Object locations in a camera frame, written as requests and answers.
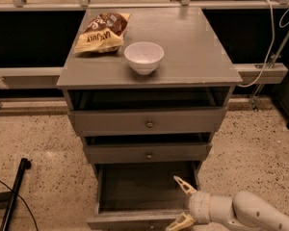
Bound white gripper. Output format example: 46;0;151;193
166;176;211;231

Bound grey bottom drawer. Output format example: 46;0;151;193
87;162;198;231

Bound grey drawer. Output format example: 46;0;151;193
68;108;226;137
84;142;212;164
87;162;198;231

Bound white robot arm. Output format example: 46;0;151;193
166;176;289;231

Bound grey middle drawer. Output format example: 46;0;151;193
84;142;212;164

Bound grey top drawer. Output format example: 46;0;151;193
68;108;226;137

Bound grey wooden drawer cabinet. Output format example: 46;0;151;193
56;6;243;175

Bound white bowl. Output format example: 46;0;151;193
124;41;164;75

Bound black stand leg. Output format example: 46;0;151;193
0;158;31;231

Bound yellow brown chip bag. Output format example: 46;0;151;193
74;13;131;53

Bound metal railing frame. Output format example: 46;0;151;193
0;0;289;105

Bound black floor cable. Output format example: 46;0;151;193
0;172;39;231

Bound white hanging cable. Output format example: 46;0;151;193
237;0;289;89

